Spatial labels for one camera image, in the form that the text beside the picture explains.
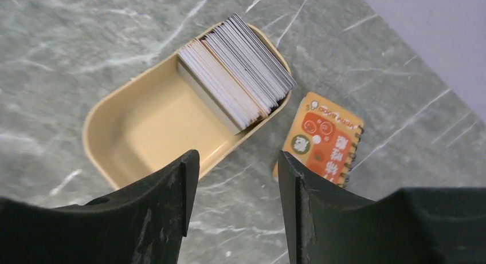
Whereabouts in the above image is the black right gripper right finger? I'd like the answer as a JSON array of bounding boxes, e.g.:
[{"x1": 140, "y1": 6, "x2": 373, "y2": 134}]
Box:
[{"x1": 278, "y1": 151, "x2": 485, "y2": 263}]

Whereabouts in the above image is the orange patterned card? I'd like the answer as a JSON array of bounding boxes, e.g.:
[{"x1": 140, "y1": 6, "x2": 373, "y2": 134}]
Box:
[{"x1": 282, "y1": 92, "x2": 364, "y2": 188}]

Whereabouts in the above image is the grey credit card stack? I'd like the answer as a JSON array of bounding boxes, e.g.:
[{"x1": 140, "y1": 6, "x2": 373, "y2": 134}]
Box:
[{"x1": 177, "y1": 14, "x2": 296, "y2": 135}]

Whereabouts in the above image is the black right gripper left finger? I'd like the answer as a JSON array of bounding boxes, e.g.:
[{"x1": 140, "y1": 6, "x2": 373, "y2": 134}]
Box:
[{"x1": 1, "y1": 149, "x2": 199, "y2": 263}]

